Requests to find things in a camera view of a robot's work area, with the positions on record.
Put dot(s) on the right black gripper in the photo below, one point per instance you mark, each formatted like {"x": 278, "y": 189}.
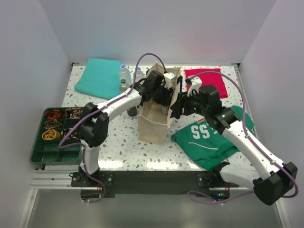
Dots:
{"x": 181, "y": 102}

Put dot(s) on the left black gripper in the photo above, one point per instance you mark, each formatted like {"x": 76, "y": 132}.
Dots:
{"x": 166, "y": 99}

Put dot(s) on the beige canvas bag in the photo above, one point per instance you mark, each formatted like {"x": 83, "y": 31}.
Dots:
{"x": 152, "y": 125}

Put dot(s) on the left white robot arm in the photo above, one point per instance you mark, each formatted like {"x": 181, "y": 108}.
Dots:
{"x": 94, "y": 124}

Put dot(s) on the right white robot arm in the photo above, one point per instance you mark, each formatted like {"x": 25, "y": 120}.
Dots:
{"x": 276, "y": 178}

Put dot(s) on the clear water bottle blue cap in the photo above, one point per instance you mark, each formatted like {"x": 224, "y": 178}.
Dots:
{"x": 124, "y": 74}

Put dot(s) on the red folded cloth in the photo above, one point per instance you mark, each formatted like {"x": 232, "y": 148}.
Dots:
{"x": 210, "y": 79}

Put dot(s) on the green jersey shirt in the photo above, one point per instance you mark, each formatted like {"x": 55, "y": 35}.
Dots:
{"x": 203, "y": 144}

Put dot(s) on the teal folded towel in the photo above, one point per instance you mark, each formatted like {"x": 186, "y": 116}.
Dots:
{"x": 100, "y": 78}

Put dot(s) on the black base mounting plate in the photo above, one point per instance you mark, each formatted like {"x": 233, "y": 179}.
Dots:
{"x": 107, "y": 184}

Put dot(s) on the brown rubber band pile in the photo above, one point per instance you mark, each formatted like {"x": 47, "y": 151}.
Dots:
{"x": 73, "y": 113}

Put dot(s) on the orange rubber band pile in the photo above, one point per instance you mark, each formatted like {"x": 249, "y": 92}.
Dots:
{"x": 53, "y": 114}

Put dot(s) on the green compartment tray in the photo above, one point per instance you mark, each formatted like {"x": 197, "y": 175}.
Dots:
{"x": 48, "y": 152}

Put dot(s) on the tan rubber band pile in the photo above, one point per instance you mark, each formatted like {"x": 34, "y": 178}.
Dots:
{"x": 52, "y": 124}

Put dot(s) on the yellow rubber band pile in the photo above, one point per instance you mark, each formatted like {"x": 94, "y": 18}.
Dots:
{"x": 51, "y": 134}

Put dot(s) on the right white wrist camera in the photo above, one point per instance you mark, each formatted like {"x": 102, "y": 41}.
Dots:
{"x": 193, "y": 85}

